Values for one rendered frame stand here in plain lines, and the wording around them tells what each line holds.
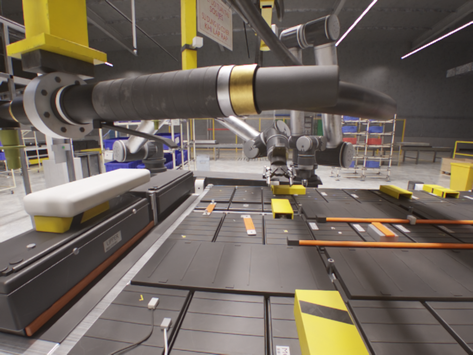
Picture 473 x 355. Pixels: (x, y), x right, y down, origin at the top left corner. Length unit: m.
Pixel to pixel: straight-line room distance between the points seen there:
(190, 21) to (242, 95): 0.97
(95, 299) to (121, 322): 0.11
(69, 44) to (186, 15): 0.85
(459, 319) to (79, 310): 0.66
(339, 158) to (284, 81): 1.61
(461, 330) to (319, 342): 0.26
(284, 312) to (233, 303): 0.09
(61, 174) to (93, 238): 3.87
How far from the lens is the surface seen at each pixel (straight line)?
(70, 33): 0.38
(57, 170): 4.46
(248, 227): 0.72
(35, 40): 0.35
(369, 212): 0.97
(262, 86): 0.19
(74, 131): 0.37
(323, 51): 1.66
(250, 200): 1.00
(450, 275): 0.66
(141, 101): 0.24
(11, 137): 0.51
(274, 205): 0.88
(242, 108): 0.20
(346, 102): 0.22
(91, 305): 0.53
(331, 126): 1.74
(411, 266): 0.65
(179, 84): 0.22
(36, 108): 0.35
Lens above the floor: 1.30
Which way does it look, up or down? 11 degrees down
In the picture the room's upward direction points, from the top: straight up
